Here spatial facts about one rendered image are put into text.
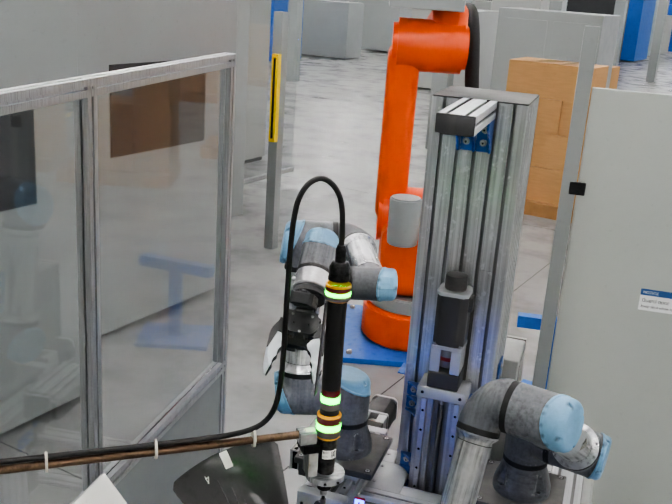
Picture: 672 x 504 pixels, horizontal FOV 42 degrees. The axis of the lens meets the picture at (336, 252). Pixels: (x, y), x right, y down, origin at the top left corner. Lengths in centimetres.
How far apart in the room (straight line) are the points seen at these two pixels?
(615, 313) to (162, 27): 346
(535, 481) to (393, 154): 353
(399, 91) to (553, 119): 419
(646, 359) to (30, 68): 292
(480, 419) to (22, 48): 296
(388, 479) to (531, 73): 738
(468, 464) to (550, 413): 22
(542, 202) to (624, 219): 643
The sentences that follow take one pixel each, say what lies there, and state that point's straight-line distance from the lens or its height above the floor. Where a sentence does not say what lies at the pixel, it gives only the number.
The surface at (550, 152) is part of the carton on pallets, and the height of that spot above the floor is 68.
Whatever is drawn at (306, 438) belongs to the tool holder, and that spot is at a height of 154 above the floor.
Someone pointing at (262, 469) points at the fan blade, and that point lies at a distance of 170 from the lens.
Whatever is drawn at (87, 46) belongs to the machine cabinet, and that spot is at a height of 183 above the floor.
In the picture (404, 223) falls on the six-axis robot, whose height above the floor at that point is 89.
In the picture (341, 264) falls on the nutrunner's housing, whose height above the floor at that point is 185.
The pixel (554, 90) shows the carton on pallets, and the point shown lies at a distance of 948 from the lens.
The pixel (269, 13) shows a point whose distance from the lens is 926.
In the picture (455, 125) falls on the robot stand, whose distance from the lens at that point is 198.
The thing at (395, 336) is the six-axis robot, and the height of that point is 14.
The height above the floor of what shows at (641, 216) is 158.
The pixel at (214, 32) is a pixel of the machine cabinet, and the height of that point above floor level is 189.
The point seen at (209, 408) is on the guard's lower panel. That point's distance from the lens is 306.
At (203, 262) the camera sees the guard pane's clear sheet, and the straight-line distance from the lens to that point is 281.
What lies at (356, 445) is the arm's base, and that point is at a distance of 247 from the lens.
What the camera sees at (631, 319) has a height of 120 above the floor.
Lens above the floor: 230
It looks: 17 degrees down
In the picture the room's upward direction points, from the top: 4 degrees clockwise
